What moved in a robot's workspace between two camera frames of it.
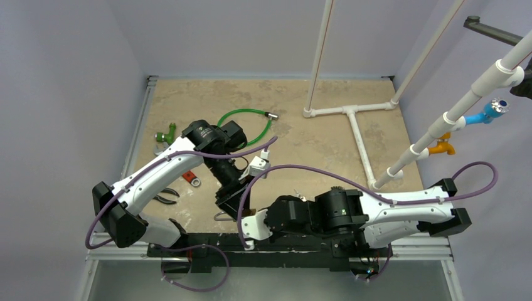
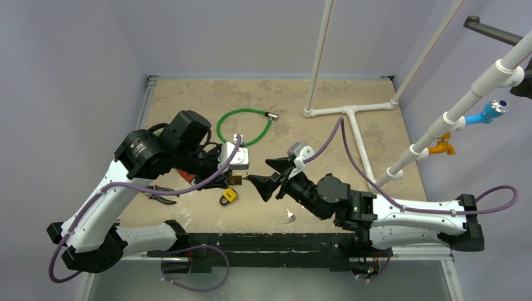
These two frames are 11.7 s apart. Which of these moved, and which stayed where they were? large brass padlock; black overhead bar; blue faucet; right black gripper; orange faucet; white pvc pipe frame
Moved: large brass padlock; right black gripper
Stayed: black overhead bar; blue faucet; white pvc pipe frame; orange faucet
